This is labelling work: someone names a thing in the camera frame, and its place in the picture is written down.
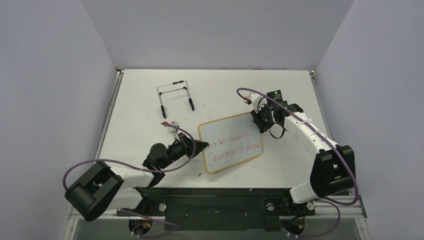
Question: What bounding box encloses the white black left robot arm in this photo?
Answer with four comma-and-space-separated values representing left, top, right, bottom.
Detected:
64, 133, 210, 222

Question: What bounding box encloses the aluminium front frame rail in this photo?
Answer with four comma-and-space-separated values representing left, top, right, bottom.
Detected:
68, 195, 368, 220

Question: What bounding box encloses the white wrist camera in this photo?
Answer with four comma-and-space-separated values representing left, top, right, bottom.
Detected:
163, 121, 181, 140
247, 92, 267, 114

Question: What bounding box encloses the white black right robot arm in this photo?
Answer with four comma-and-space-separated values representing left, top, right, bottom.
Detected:
245, 90, 358, 214

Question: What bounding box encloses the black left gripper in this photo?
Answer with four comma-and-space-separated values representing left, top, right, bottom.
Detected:
159, 132, 209, 170

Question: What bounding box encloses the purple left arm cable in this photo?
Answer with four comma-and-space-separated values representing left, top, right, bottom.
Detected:
62, 122, 197, 239

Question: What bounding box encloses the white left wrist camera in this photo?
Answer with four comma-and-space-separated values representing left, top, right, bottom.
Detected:
163, 121, 181, 140

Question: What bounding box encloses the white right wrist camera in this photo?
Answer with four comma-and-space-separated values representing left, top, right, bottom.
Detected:
247, 92, 267, 114

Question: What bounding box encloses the yellow framed whiteboard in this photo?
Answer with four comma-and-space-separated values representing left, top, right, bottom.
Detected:
198, 112, 264, 174

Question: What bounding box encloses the metal wire whiteboard stand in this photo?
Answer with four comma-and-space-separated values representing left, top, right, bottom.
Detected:
156, 80, 195, 119

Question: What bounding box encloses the aluminium table edge rail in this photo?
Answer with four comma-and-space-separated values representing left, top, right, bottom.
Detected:
308, 70, 333, 139

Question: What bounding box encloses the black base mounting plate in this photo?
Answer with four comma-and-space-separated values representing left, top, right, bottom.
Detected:
116, 187, 318, 231

